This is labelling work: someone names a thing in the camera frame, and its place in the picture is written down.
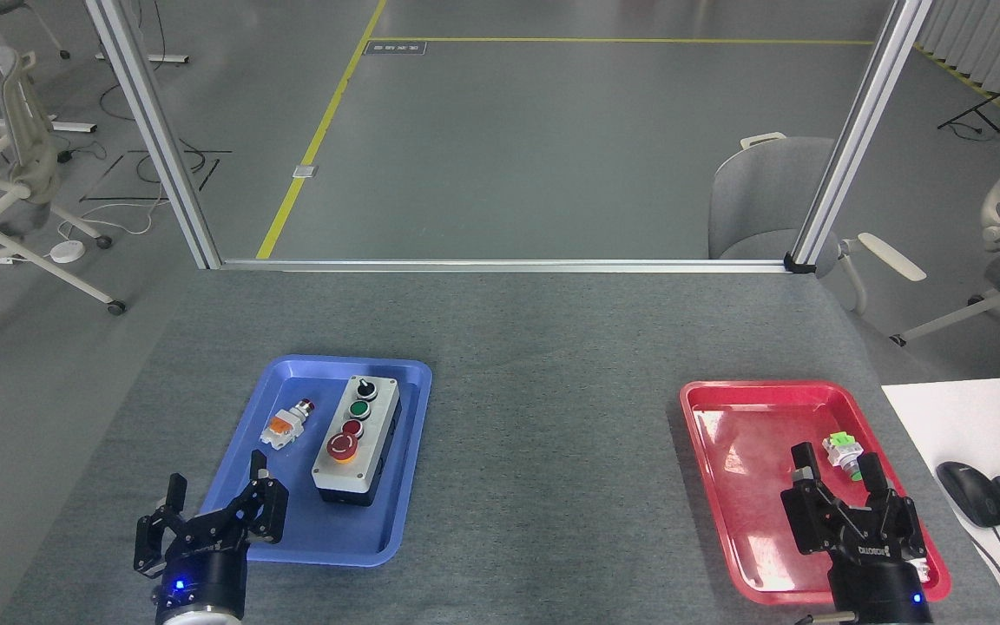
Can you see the grey fabric chair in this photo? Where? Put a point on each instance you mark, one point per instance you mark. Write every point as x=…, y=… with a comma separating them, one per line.
x=765, y=195

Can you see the metal floor socket plate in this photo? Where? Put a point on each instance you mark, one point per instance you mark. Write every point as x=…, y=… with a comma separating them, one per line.
x=305, y=171

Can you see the white desk foot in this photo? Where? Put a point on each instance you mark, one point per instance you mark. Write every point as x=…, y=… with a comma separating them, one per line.
x=166, y=59

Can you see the white side desk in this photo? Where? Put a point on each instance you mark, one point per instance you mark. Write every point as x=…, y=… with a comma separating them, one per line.
x=969, y=417

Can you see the grey control box with buttons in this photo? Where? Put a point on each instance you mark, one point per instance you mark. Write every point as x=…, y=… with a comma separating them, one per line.
x=352, y=443

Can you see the white mesh office chair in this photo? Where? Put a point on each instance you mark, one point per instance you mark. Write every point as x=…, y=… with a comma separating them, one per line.
x=27, y=156

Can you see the white ribbed curtain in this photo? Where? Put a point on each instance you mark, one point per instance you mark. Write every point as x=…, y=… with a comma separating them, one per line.
x=986, y=39

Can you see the silver aluminium rail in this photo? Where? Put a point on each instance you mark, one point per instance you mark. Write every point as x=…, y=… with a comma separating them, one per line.
x=500, y=265

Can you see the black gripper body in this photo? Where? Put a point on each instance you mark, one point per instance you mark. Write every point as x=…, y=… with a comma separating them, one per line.
x=205, y=577
x=878, y=582

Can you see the red plastic tray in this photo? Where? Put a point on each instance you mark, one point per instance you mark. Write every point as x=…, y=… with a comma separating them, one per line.
x=743, y=486

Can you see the red push button switch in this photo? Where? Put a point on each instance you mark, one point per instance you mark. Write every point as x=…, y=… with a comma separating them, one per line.
x=285, y=425

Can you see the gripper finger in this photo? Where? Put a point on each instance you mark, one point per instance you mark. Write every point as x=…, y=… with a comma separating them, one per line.
x=895, y=516
x=804, y=521
x=153, y=538
x=264, y=512

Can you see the green push button switch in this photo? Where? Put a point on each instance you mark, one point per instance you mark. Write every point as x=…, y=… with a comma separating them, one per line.
x=838, y=450

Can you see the silver aluminium post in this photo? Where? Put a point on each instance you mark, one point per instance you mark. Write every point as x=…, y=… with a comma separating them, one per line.
x=860, y=130
x=153, y=130

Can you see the black computer mouse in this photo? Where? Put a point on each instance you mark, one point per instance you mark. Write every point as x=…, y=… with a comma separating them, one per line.
x=971, y=493

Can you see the blue plastic tray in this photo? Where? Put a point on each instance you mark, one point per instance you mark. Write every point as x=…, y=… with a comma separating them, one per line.
x=378, y=521

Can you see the white round floor device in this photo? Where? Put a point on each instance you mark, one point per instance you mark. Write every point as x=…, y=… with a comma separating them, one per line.
x=67, y=252

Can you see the dark floor label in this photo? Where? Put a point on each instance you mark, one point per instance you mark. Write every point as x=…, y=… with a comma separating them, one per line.
x=395, y=48

